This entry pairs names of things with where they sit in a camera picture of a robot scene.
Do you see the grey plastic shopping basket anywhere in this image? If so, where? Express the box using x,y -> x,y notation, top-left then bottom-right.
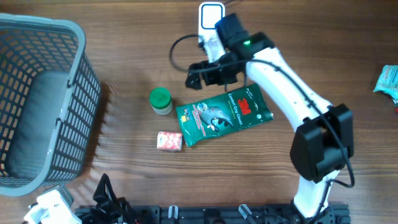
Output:
1,13 -> 101,197

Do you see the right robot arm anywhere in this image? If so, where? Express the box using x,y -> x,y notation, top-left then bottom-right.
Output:
186,12 -> 354,221

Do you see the red white patterned box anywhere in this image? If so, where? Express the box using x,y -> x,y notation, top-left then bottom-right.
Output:
157,131 -> 183,151

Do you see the black right camera cable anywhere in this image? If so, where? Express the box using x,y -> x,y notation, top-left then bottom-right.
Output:
169,34 -> 356,218

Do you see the white teal pouch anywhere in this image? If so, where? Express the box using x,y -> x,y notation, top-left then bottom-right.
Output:
373,65 -> 398,106

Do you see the green lid jar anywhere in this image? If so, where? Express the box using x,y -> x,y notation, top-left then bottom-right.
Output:
149,87 -> 173,115

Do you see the green 3M gloves package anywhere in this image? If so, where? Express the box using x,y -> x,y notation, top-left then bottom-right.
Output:
176,84 -> 273,147

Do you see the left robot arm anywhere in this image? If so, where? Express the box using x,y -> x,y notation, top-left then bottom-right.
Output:
93,174 -> 140,224

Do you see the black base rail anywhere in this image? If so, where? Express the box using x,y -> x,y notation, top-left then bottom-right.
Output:
75,204 -> 351,224

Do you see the white barcode scanner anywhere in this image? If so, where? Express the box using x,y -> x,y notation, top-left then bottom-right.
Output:
198,1 -> 226,42

